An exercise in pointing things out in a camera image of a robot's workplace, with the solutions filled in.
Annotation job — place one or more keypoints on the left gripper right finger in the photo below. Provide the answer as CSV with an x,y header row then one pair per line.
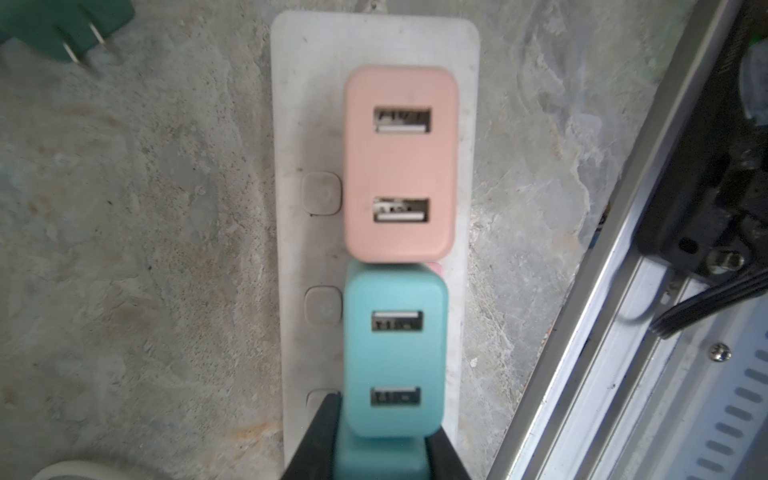
x,y
444,462

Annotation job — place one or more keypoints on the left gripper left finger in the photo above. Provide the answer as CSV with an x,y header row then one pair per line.
x,y
314,457

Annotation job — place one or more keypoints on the teal plug adapter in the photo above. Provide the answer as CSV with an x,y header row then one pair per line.
x,y
356,457
395,319

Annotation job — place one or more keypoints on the pink plug adapter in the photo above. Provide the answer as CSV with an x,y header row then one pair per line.
x,y
400,170

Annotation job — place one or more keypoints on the white long power strip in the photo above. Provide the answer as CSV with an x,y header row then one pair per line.
x,y
312,55

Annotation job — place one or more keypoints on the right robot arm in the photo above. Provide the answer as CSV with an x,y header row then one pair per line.
x,y
717,297

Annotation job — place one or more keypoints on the green plug adapter right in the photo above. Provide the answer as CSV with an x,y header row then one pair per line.
x,y
63,30

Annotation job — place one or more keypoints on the aluminium rail frame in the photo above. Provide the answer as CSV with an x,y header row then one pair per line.
x,y
610,399

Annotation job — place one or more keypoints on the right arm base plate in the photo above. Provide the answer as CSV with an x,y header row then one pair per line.
x,y
708,214

